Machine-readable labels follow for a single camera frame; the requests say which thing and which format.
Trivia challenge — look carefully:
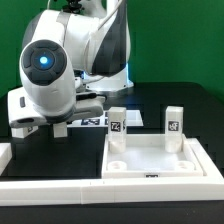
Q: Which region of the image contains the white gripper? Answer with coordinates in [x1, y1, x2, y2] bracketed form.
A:
[7, 87, 106, 129]

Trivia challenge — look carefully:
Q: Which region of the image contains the white square table top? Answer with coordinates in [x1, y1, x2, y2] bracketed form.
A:
[101, 134, 203, 179]

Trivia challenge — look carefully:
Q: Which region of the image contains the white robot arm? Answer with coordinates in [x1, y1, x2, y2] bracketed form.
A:
[8, 0, 130, 128]

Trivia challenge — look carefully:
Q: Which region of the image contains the white marker plate with tags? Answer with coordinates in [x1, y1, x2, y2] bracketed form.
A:
[68, 110, 143, 128]

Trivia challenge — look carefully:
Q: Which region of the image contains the white U-shaped fence wall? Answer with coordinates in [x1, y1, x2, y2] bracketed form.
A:
[0, 139, 224, 206]

